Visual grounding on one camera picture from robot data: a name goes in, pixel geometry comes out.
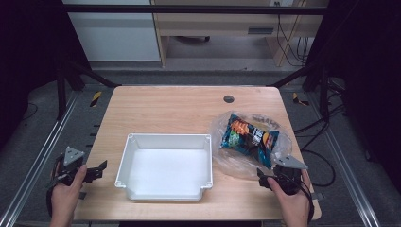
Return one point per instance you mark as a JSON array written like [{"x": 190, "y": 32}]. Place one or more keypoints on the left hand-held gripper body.
[{"x": 70, "y": 164}]

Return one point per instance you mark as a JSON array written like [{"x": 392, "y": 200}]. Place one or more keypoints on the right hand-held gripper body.
[{"x": 288, "y": 173}]

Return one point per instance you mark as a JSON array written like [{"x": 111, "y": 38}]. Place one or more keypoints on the clear plastic bag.
[{"x": 233, "y": 160}]

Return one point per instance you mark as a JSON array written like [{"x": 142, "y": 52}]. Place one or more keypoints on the blue snack packet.
[{"x": 249, "y": 138}]

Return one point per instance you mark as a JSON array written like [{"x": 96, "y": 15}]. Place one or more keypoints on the white plastic bin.
[{"x": 167, "y": 170}]

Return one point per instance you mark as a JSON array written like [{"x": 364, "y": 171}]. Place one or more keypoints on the person's left hand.
[{"x": 66, "y": 195}]

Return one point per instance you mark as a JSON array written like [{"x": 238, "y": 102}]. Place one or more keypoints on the person's right hand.
[{"x": 294, "y": 206}]

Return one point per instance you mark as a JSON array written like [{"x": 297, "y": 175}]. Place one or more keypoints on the yellow black tape piece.
[
  {"x": 95, "y": 98},
  {"x": 299, "y": 99}
]

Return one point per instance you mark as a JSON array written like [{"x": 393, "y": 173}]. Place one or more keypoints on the black metal strut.
[
  {"x": 293, "y": 77},
  {"x": 91, "y": 75}
]

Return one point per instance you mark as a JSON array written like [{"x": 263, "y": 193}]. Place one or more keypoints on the white cabinet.
[{"x": 116, "y": 34}]

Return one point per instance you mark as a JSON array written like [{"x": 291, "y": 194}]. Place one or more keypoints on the light wooden desk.
[{"x": 217, "y": 25}]

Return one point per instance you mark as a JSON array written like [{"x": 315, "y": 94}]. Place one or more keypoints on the aluminium floor rail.
[
  {"x": 34, "y": 160},
  {"x": 343, "y": 164}
]

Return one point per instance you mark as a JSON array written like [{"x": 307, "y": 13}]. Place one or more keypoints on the black metal frame bar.
[{"x": 195, "y": 9}]

